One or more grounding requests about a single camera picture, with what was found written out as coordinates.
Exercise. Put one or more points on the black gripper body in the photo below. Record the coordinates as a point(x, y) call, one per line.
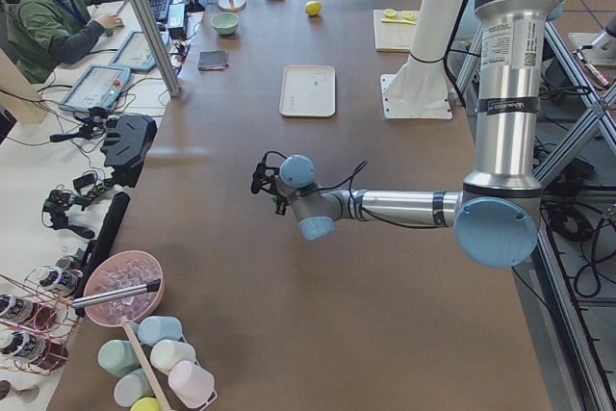
point(279, 201)

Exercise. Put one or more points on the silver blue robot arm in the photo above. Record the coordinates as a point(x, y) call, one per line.
point(495, 216)

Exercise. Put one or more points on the cream rectangular tray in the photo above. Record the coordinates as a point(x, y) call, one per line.
point(308, 91)

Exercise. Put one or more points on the black wallet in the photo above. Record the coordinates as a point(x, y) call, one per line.
point(212, 60)

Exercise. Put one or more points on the metal black-tipped tongs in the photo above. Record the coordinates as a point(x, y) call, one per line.
point(144, 288)

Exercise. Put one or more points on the mint green bowl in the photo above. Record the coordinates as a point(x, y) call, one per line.
point(225, 23)

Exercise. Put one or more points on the pink bowl with ice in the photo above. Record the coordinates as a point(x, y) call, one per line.
point(123, 270)

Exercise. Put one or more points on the black bar device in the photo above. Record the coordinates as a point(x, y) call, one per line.
point(99, 249)

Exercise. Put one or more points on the whole yellow lemon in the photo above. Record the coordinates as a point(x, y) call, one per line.
point(312, 8)

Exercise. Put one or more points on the teach pendant tablet far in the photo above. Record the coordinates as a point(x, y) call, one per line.
point(134, 53)

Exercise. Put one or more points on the teach pendant tablet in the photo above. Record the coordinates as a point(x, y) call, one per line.
point(99, 87)
point(134, 53)

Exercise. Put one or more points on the teach pendant tablet near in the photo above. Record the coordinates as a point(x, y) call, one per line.
point(99, 87)

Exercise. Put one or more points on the pale blue plastic cup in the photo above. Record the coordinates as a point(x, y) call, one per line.
point(154, 329)

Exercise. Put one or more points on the light wooden cutting board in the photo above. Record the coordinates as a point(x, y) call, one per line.
point(392, 37)

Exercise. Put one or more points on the yellow plastic knife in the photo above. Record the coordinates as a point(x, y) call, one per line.
point(397, 21)

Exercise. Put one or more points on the wooden spoon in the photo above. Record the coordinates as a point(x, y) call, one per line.
point(150, 375)

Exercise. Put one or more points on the white plastic cup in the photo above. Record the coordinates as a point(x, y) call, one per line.
point(166, 354)

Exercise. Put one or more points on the black keyboard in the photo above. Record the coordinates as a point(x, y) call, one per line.
point(160, 9)

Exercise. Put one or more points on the lemon slice right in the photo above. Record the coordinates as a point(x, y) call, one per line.
point(407, 15)

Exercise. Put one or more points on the pale pink plastic cup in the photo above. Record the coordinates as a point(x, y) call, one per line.
point(191, 383)

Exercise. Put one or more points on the mint green plastic cup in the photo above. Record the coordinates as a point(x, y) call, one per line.
point(118, 358)

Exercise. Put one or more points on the grey blue plastic cup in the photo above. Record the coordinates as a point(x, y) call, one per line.
point(132, 387)

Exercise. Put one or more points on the yellow plastic cup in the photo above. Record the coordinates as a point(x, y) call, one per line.
point(146, 404)

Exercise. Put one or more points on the person in green jacket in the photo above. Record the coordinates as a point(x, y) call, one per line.
point(47, 33)

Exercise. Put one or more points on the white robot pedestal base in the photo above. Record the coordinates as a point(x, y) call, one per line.
point(420, 88)

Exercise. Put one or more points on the aluminium frame post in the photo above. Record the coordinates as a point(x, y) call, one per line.
point(156, 45)

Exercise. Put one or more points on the white wire cup rack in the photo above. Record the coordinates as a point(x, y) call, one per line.
point(192, 384)

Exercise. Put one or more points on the copper wire bottle rack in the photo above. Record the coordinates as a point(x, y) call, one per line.
point(36, 327)

